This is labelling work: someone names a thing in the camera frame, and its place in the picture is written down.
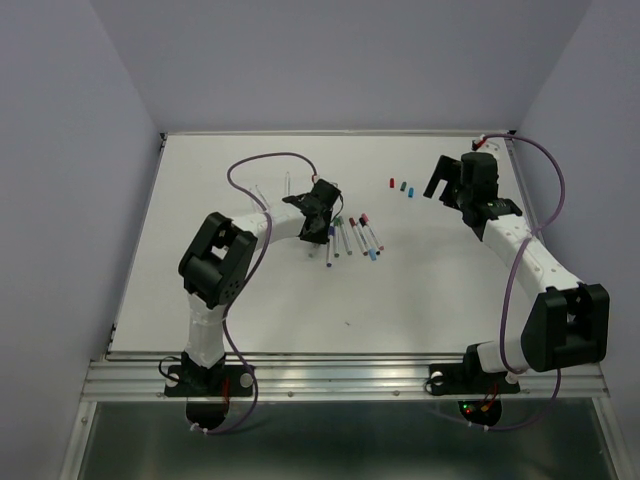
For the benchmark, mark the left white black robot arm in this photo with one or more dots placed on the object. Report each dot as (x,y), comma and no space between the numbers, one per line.
(218,263)

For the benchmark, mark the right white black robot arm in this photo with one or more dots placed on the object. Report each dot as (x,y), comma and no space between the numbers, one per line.
(568,322)

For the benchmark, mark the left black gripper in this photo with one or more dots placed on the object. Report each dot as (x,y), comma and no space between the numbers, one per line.
(320,238)

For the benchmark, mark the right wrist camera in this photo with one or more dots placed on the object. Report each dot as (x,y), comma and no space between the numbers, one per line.
(485,144)

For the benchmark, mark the dark red marker pen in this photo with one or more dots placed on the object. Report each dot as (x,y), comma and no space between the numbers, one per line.
(358,236)

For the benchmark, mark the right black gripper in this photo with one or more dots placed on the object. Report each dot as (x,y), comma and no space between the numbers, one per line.
(446,169)

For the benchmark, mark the black marker pen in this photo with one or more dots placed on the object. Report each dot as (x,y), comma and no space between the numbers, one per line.
(367,232)

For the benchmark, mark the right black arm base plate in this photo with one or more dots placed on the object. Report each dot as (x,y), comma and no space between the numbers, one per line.
(447,379)

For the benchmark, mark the grey green marker pen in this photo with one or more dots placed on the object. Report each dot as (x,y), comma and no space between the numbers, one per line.
(344,235)

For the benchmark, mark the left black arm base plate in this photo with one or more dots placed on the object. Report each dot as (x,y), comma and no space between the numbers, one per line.
(216,382)

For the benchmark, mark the teal green marker pen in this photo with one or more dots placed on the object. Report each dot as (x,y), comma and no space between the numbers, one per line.
(313,250)

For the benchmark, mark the light blue marker pen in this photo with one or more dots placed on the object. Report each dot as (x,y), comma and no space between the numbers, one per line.
(255,205)

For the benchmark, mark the dark blue marker pen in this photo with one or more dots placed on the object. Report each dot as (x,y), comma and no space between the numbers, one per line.
(330,247)

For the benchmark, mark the dark green marker pen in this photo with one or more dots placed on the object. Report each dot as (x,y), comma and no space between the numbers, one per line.
(262,197)

